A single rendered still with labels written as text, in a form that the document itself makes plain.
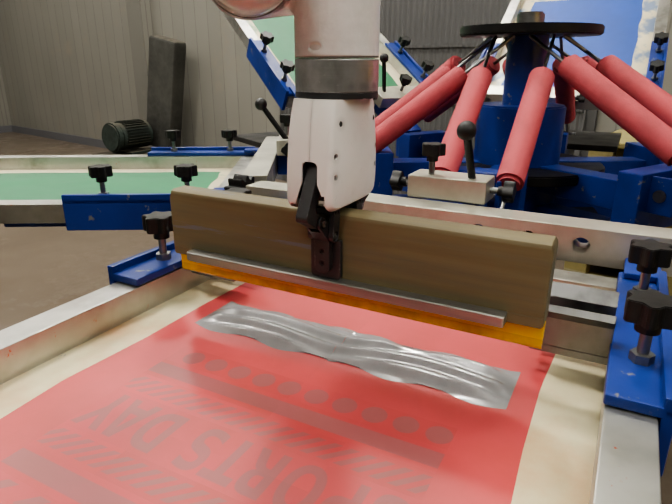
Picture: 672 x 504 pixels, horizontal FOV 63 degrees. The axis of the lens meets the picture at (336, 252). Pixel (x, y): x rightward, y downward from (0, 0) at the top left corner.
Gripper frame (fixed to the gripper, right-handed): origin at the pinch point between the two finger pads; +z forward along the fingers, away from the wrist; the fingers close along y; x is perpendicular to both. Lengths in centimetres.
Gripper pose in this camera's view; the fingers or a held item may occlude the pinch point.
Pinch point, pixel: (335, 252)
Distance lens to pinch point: 54.8
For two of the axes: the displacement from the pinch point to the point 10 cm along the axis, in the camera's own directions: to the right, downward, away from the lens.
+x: 8.8, 1.6, -4.4
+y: -4.7, 2.9, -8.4
